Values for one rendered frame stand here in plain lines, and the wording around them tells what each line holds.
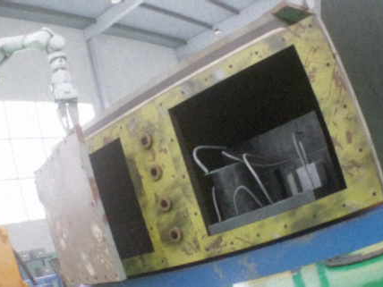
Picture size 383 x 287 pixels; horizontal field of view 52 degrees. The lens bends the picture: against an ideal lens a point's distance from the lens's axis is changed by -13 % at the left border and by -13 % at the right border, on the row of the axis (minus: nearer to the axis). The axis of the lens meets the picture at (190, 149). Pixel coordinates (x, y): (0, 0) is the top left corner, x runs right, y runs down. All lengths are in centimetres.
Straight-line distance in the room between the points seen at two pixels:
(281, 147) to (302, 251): 45
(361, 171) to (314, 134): 40
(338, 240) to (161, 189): 65
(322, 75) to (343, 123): 15
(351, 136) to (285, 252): 42
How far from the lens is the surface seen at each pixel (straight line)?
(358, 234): 127
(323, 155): 151
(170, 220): 154
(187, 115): 181
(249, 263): 143
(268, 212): 133
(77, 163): 155
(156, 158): 155
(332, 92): 123
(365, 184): 121
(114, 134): 168
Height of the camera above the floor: 76
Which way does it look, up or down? 10 degrees up
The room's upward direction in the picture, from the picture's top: 18 degrees counter-clockwise
